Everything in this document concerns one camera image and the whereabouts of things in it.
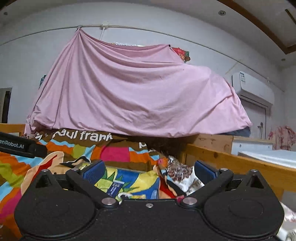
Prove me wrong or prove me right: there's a white curtain rod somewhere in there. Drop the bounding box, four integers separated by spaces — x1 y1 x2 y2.
1 24 285 92

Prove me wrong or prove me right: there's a white wall air conditioner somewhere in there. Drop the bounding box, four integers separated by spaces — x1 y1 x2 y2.
231 71 275 109

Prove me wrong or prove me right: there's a white floral patterned cloth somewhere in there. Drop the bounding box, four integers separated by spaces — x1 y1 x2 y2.
160 156 295 240

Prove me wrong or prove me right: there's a white cabinet top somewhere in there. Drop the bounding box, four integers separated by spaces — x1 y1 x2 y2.
231 136 295 169

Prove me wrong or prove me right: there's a pink draped sheet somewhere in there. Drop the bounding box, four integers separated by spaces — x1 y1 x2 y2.
25 30 252 138

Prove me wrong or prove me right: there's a colourful Paul Frank blanket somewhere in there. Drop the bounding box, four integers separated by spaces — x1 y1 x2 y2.
1 129 172 240

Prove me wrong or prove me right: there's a floral hanging garment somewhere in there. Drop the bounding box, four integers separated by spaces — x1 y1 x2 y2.
268 126 295 151

